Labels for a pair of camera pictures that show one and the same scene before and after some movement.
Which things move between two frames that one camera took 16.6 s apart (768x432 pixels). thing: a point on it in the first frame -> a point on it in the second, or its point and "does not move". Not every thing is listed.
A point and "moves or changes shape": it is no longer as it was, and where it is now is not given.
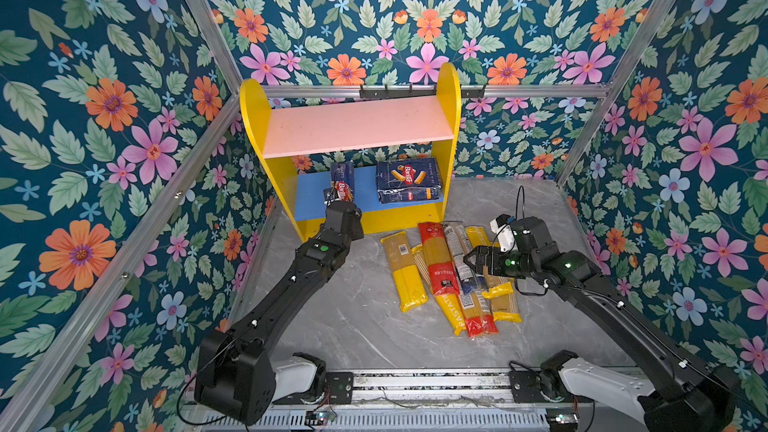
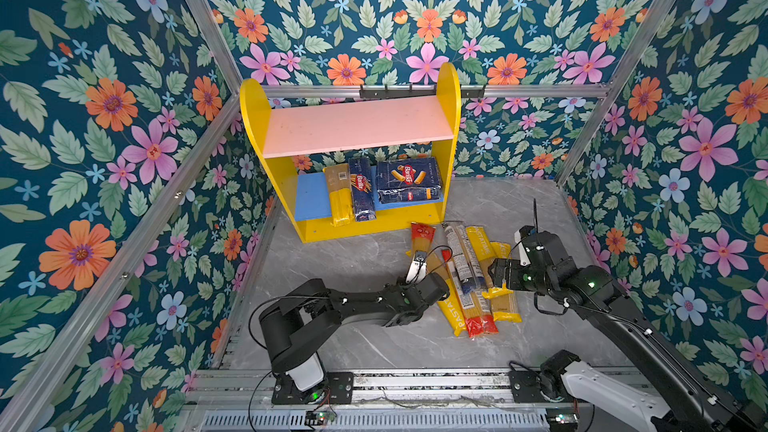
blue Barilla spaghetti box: [343, 171] -> [362, 184]
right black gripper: [492, 256] -> [511, 266]
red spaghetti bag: [439, 259] moves or changes shape
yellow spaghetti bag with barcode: [410, 291] -> [341, 208]
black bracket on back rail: [416, 93] does not move
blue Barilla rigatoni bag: [408, 180] does not move
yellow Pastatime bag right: [500, 293] does not move
